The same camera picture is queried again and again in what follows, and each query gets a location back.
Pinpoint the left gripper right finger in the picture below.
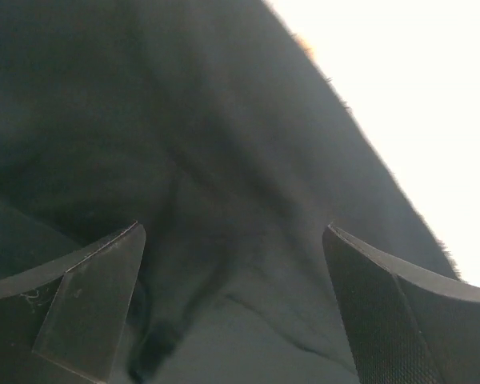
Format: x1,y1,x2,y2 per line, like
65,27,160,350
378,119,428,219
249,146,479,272
323,226,480,384

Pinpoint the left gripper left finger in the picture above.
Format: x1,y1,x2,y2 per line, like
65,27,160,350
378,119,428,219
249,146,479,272
0,224,146,383

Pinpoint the black t shirt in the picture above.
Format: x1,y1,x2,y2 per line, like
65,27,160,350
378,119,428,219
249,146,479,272
0,1,454,383

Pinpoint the floral table mat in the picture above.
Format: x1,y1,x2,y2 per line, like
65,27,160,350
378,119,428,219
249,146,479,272
270,1,480,286

